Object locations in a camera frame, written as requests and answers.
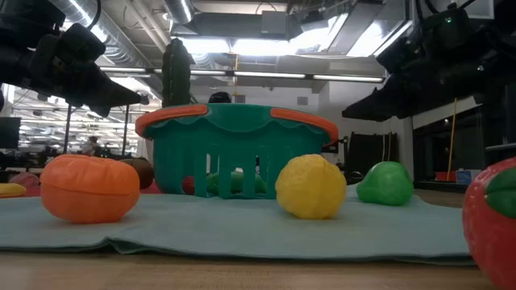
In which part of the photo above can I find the orange toy fruit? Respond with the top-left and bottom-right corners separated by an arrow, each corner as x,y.
39,154 -> 141,225

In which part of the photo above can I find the black monitor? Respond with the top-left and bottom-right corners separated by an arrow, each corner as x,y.
0,116 -> 22,150

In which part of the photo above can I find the black aluminium table frame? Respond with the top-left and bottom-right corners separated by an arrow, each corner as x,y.
414,180 -> 468,194

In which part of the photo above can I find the pink toy fruit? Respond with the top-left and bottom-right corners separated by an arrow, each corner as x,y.
8,172 -> 41,189

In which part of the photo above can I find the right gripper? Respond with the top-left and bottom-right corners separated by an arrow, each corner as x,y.
341,38 -> 516,122

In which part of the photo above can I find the orange basket handle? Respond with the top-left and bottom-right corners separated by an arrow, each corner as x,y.
269,107 -> 340,147
135,104 -> 210,139

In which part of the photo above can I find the long ceiling light strip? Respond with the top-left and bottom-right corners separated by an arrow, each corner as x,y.
98,66 -> 386,85

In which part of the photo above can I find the blue and white box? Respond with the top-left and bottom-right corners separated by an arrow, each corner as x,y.
455,168 -> 483,185

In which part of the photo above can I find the black metal frame stand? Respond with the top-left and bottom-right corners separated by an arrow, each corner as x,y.
63,105 -> 131,157

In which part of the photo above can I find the yellow toy banana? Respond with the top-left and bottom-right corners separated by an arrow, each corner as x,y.
0,182 -> 27,199

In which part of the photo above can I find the light teal cloth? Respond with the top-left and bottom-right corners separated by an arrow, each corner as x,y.
0,181 -> 476,267

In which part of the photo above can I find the brown toy potato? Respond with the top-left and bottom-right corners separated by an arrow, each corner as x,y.
119,157 -> 156,191

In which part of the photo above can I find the person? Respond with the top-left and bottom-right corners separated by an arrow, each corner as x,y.
207,91 -> 233,105
82,135 -> 102,157

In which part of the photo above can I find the large red toy strawberry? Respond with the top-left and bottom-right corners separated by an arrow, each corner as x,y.
461,156 -> 516,290

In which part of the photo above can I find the grey ceiling vent box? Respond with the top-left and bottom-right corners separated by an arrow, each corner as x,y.
260,10 -> 289,35

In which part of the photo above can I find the green cactus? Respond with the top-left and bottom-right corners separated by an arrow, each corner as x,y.
161,37 -> 193,109

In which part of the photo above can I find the silver round ceiling duct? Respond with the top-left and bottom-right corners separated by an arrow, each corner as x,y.
163,0 -> 195,25
48,0 -> 166,100

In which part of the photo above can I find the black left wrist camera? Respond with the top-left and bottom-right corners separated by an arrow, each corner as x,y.
56,23 -> 106,62

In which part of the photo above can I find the green toy pear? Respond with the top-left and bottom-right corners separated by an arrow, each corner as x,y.
356,160 -> 415,207

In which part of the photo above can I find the yellow bumpy toy fruit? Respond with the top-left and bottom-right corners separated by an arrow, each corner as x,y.
275,153 -> 347,221

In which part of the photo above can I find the teal plastic toy basket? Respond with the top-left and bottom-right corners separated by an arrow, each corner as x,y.
143,103 -> 334,201

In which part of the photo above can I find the yellow hanging cable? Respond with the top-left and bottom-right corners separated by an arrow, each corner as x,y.
446,97 -> 459,182

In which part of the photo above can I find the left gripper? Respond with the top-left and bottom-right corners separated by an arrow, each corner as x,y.
0,38 -> 142,118

